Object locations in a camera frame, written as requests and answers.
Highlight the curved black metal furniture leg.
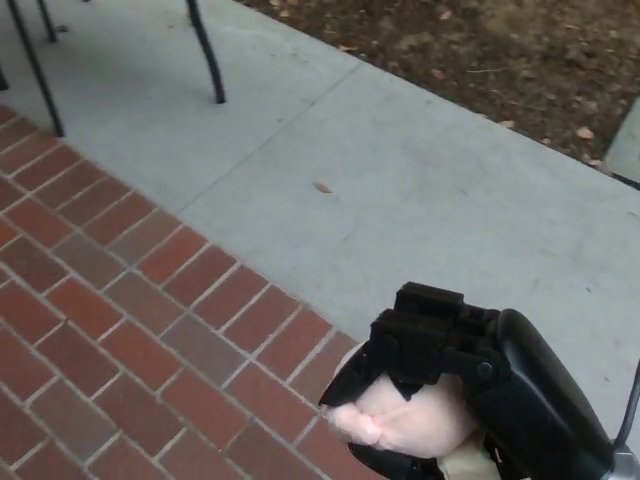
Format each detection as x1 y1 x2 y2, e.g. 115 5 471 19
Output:
185 0 228 105

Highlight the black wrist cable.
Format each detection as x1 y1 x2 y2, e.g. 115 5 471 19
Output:
612 359 640 451

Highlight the long black metal furniture leg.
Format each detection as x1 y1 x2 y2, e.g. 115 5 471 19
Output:
7 0 65 138

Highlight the grey concrete block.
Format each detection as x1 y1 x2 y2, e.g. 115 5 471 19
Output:
603 106 640 177

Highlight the short black metal furniture leg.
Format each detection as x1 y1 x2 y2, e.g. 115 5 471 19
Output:
37 0 58 44

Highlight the white plush dumpling toy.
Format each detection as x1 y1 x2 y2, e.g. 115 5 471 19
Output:
327 374 481 459

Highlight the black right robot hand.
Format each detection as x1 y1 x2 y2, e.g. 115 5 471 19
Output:
318 282 616 480

